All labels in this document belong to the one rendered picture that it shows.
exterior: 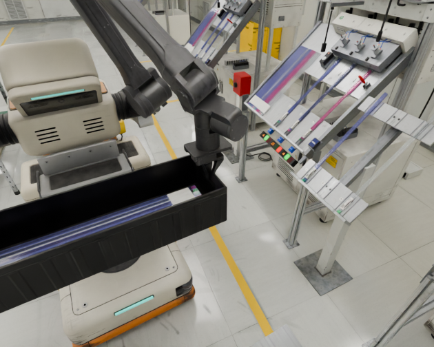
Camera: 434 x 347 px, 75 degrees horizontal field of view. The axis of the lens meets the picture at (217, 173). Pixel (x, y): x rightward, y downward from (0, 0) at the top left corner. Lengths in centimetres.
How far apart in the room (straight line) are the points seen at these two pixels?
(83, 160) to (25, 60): 30
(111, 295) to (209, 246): 72
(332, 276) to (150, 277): 108
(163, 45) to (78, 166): 51
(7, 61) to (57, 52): 11
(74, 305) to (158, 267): 41
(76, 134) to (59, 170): 12
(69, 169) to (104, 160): 10
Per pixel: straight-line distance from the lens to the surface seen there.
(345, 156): 182
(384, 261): 217
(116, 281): 157
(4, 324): 205
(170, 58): 58
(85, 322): 153
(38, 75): 82
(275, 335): 84
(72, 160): 95
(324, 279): 192
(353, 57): 176
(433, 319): 188
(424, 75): 192
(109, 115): 92
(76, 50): 85
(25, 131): 92
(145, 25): 60
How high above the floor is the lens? 156
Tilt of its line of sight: 38 degrees down
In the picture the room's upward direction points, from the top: straight up
